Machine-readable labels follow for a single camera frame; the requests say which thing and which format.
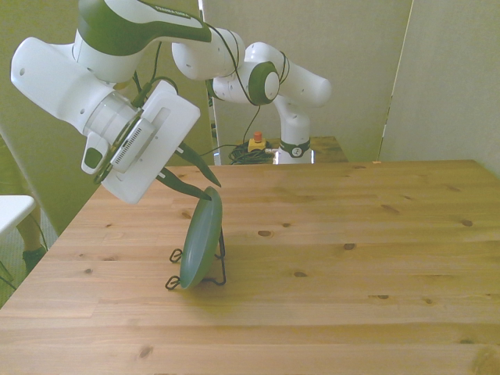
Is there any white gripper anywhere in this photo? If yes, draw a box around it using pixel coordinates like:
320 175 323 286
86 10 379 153
102 80 223 205

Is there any teal green plate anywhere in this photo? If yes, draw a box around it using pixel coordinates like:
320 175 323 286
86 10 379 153
179 186 224 291

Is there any yellow emergency stop button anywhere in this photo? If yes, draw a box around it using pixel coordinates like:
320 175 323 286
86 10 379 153
247 131 269 155

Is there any small wooden side table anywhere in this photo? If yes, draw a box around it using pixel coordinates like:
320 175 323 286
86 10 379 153
218 135 349 166

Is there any person bare leg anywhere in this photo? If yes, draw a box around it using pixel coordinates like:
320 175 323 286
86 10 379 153
14 209 42 253

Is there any dark shoe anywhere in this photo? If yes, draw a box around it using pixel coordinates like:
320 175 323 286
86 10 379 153
21 245 48 275

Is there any white stool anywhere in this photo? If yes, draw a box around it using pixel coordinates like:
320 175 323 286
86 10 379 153
0 194 37 240

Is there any black tripod cable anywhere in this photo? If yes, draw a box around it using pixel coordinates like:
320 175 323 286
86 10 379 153
198 144 235 158

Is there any coiled black cable bundle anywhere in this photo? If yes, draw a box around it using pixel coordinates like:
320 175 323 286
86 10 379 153
227 142 280 166

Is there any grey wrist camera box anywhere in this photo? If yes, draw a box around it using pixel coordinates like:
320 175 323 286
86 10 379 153
110 116 159 175

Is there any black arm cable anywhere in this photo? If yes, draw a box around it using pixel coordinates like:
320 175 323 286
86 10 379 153
130 21 292 146

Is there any black wire plate stand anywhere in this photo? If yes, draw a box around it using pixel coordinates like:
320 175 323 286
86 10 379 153
165 228 229 291

